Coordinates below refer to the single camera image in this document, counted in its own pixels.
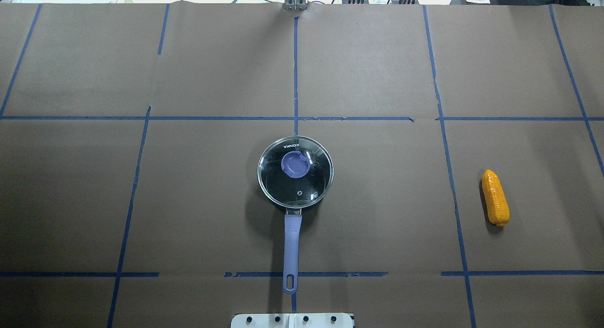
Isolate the white mounting plate with bolts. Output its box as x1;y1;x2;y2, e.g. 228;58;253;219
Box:
230;312;355;328

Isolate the glass lid with purple knob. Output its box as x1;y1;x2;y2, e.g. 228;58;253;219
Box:
257;136;335;209

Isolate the dark saucepan with purple handle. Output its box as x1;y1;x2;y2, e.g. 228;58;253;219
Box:
275;204;316;295

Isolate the yellow corn cob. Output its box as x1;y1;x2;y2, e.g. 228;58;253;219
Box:
480;169;511;227

